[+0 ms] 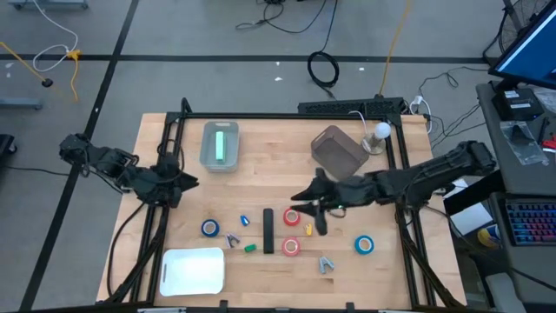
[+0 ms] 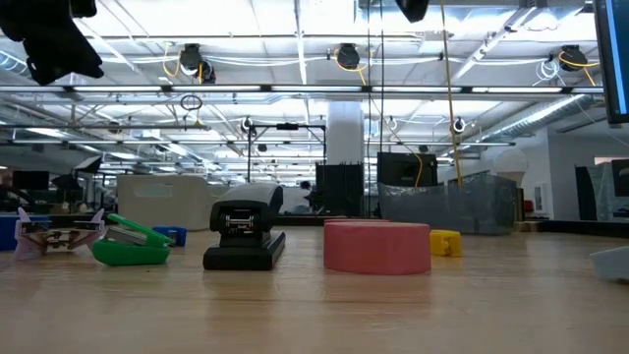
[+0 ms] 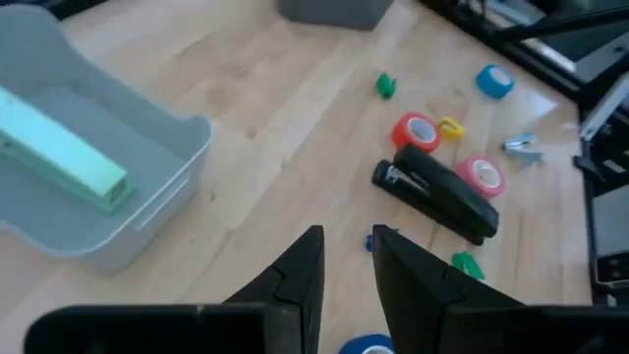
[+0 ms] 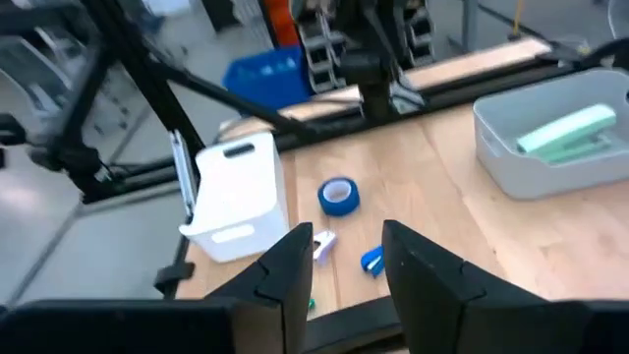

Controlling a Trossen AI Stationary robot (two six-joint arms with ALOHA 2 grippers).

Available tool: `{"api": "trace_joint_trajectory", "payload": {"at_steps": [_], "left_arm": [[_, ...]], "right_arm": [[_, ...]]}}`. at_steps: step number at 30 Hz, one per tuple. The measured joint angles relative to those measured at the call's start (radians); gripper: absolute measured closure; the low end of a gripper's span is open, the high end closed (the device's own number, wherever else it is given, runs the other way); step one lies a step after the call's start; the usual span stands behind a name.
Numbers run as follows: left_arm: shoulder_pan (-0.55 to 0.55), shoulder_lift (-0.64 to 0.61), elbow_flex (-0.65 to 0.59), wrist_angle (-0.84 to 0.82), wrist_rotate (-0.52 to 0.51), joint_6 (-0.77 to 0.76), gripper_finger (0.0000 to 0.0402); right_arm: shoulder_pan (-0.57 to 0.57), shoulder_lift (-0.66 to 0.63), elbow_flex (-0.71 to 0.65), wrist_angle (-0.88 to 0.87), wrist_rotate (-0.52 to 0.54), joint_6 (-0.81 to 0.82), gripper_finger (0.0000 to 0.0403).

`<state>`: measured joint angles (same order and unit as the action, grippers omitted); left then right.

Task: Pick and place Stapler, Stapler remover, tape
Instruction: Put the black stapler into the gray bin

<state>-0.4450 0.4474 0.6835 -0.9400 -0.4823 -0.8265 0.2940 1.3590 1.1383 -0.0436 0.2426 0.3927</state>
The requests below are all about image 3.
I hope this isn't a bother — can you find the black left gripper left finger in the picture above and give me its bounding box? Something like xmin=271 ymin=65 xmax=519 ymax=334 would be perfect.
xmin=223 ymin=224 xmax=326 ymax=354

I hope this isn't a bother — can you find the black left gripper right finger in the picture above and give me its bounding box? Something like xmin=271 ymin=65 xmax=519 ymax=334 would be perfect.
xmin=372 ymin=224 xmax=523 ymax=354

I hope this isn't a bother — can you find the dark blue tape roll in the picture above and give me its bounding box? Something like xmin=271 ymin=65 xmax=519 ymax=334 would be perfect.
xmin=337 ymin=333 xmax=396 ymax=354

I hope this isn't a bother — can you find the black stapler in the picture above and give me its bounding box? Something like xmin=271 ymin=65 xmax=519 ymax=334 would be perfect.
xmin=371 ymin=143 xmax=500 ymax=247

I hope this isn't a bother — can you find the red tape roll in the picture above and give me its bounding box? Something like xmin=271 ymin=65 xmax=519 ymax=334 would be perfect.
xmin=391 ymin=111 xmax=442 ymax=155

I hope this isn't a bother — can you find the yellow staple remover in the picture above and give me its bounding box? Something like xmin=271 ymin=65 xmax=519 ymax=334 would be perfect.
xmin=436 ymin=116 xmax=466 ymax=143

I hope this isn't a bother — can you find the grey-blue staple remover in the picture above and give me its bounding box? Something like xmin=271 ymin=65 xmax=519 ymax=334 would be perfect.
xmin=501 ymin=131 xmax=544 ymax=168

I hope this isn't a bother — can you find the light blue tape roll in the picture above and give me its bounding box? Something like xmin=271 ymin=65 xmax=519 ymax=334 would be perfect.
xmin=475 ymin=63 xmax=516 ymax=100

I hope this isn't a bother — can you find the mint green stapler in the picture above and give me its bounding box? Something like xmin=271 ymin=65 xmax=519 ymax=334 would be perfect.
xmin=0 ymin=86 xmax=138 ymax=216

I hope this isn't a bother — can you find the pink tape roll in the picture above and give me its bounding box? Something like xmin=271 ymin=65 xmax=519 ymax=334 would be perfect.
xmin=454 ymin=154 xmax=507 ymax=201

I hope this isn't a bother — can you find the light grey plastic bin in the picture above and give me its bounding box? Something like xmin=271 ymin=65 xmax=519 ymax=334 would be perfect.
xmin=0 ymin=3 xmax=214 ymax=274

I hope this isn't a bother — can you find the dark translucent plastic bin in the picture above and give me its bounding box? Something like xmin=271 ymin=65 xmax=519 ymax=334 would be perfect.
xmin=278 ymin=0 xmax=396 ymax=31

